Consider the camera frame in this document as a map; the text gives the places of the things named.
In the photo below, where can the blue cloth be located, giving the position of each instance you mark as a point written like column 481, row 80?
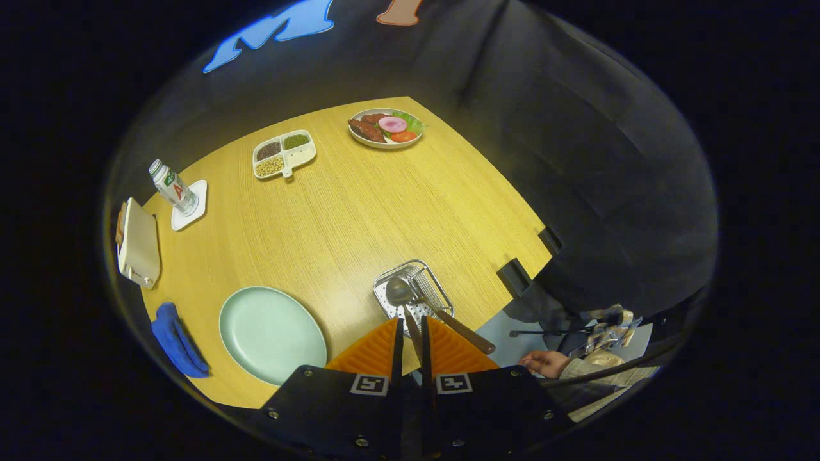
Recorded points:
column 176, row 339

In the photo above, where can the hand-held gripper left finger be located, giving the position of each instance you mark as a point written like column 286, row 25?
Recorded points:
column 396, row 358

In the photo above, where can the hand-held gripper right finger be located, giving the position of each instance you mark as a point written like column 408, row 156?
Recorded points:
column 428, row 365

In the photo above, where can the pale green plate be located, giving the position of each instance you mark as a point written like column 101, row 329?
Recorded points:
column 269, row 333

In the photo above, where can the white divided bean dish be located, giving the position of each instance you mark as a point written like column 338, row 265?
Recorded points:
column 301, row 155

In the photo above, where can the black stand rod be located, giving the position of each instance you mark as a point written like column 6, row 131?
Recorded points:
column 538, row 332

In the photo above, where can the plate of sliced food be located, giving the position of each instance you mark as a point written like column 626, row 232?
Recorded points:
column 384, row 128

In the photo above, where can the plaid cloth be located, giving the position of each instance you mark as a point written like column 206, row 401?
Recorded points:
column 608, row 330

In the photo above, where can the white square coaster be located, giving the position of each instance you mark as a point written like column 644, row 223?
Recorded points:
column 200, row 192

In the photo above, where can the small plastic drink bottle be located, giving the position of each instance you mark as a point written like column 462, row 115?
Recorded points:
column 174, row 189

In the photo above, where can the toast bread slice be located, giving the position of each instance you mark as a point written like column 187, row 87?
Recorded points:
column 120, row 227

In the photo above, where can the white toaster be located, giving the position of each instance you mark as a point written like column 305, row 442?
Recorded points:
column 138, row 243

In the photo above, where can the black table clamp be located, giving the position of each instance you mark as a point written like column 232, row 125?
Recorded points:
column 551, row 241
column 514, row 277

